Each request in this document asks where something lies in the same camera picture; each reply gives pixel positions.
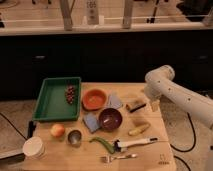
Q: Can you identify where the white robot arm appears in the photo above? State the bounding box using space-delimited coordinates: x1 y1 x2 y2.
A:
144 65 213 130

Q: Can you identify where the metal cup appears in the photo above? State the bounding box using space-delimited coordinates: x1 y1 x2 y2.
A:
67 130 82 148

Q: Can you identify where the white paper cup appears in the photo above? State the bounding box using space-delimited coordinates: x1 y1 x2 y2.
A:
22 136 45 158

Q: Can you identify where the yellow banana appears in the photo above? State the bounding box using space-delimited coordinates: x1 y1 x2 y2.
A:
128 123 150 136

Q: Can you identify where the blue cloth near orange bowl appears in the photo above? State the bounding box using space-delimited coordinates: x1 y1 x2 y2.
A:
107 93 123 109

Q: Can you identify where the dark purple bowl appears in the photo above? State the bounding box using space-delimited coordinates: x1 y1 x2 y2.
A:
98 108 123 132

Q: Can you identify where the orange bowl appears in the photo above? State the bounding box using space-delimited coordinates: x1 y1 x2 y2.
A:
82 89 107 110

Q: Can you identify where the green chili pepper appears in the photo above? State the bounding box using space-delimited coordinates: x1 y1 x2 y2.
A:
89 137 115 154

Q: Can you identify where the blue sponge cloth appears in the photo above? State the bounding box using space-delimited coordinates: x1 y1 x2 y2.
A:
83 113 100 133

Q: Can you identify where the silver fork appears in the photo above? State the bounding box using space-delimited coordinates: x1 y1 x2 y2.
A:
100 154 138 163

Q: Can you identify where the red grape bunch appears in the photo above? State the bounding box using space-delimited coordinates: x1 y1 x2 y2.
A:
65 85 75 104

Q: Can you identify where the green plastic tray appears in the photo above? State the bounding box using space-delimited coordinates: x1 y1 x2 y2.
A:
33 77 81 122

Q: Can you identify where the peach apple fruit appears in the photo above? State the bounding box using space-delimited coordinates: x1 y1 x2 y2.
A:
50 124 65 138

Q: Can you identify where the black cable right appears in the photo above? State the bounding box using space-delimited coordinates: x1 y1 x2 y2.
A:
169 113 198 171

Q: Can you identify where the black cable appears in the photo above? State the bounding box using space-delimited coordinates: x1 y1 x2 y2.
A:
0 112 36 141
169 113 198 171

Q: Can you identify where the black cable left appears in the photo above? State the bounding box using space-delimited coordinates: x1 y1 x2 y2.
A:
0 112 36 141

